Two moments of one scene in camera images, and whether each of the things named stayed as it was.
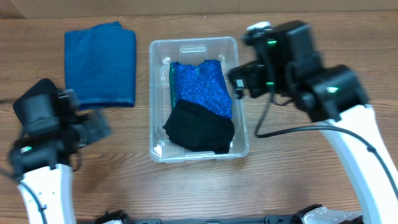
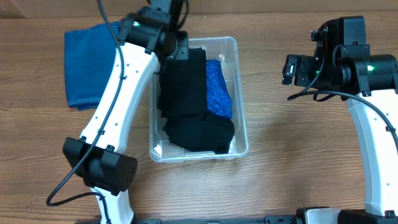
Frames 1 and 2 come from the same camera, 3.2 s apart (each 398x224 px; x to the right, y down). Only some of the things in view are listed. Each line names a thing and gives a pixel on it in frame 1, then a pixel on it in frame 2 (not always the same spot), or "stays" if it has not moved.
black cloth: (191, 127) stays
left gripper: (99, 121) to (181, 51)
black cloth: (43, 93) to (182, 88)
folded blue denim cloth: (100, 66) stays
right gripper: (237, 79) to (290, 70)
